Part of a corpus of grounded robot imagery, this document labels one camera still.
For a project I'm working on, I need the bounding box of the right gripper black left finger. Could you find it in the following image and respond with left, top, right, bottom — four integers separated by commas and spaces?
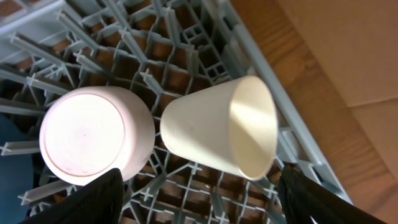
22, 168, 124, 224

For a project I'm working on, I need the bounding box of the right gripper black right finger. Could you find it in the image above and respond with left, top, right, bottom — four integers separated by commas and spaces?
277, 166, 383, 224

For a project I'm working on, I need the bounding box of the pink plastic bowl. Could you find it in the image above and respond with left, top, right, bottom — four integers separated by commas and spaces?
39, 86, 155, 186

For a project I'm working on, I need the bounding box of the cream plastic cup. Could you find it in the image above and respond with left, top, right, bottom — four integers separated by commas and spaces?
160, 75, 278, 180

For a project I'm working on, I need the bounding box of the grey plastic dishwasher rack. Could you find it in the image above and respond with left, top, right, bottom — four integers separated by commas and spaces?
1, 0, 349, 223

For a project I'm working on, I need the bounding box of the brown cardboard sheet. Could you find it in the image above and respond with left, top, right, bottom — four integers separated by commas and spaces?
279, 0, 397, 177

